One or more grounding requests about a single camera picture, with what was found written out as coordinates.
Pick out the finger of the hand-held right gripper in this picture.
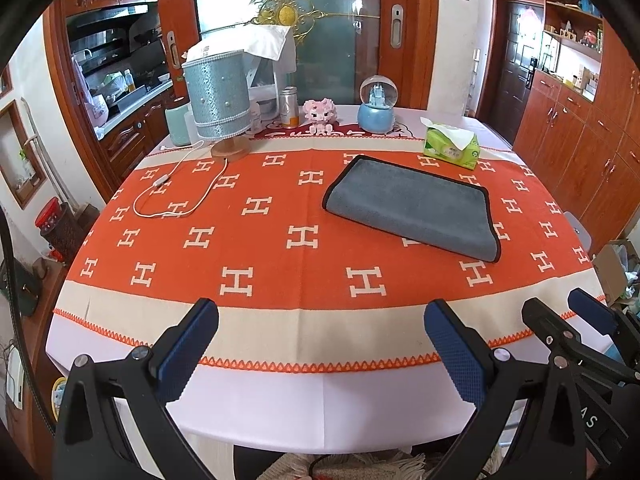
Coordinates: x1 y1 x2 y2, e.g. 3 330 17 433
521 298 581 357
567 287 640 361

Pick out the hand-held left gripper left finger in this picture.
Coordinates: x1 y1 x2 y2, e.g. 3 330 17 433
52 298 221 480

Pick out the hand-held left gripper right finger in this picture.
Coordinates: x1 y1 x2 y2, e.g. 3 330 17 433
423 298 587 480

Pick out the grey towel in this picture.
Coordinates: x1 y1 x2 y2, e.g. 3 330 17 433
321 154 502 264

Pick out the cardboard box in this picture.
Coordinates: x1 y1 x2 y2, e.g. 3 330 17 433
592 239 640 312

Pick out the white chair back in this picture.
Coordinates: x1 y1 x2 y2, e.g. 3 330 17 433
562 210 592 257

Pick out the orange patterned table cover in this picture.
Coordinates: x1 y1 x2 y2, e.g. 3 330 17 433
51 135 608 376

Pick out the orange H-pattern tablecloth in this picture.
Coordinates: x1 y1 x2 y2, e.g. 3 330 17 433
45 104 608 453

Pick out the dark woven basket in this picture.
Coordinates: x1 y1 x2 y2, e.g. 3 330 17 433
42 204 87 263

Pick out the wooden shelf cabinet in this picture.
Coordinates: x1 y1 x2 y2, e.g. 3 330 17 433
512 0 640 257

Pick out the green tissue box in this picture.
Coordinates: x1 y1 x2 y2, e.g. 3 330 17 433
423 116 481 171

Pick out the red lid container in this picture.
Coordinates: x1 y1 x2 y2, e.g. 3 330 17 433
34 197 64 234

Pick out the wooden lower kitchen cabinet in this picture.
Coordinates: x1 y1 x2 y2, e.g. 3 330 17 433
96 84 177 182

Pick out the mint green container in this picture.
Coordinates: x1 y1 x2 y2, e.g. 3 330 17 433
164 104 194 148

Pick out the dark entrance door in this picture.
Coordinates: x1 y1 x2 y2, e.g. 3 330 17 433
492 0 544 137

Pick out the blue snow globe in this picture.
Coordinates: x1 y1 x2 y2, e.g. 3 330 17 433
357 75 400 135

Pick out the blue shade table lamp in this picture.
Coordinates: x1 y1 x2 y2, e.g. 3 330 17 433
181 49 254 161

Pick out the metal drink can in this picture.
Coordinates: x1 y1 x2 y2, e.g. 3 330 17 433
280 87 300 129

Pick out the pink plastic bag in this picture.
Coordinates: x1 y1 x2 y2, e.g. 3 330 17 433
71 54 112 127

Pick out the white countertop appliance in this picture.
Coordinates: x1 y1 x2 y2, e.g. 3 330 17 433
246 55 287 122

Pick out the pink block figure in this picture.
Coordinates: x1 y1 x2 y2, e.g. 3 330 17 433
302 99 339 136

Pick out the frosted glass sliding door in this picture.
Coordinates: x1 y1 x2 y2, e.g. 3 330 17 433
192 0 385 111

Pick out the white cloth cover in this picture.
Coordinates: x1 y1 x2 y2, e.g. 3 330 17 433
200 23 299 77

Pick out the range hood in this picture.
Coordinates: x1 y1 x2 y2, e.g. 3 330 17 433
66 4 162 47

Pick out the gold door ornament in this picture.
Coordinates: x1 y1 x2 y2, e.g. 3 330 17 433
249 0 327 45

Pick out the white lamp cable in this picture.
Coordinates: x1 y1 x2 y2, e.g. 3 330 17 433
132 141 229 219

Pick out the wooden framed wall niche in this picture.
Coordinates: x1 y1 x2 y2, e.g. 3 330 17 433
0 99 49 209

